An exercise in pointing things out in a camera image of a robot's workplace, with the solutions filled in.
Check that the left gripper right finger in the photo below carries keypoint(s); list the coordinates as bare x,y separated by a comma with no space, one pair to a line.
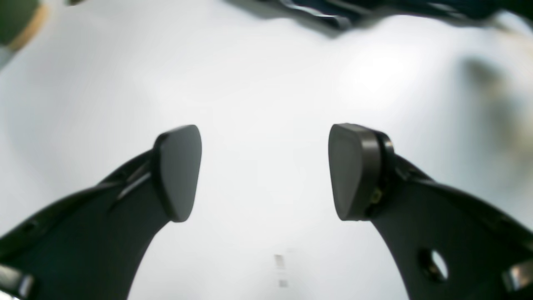
446,243

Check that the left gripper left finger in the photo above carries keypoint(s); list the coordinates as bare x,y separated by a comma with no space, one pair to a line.
89,245

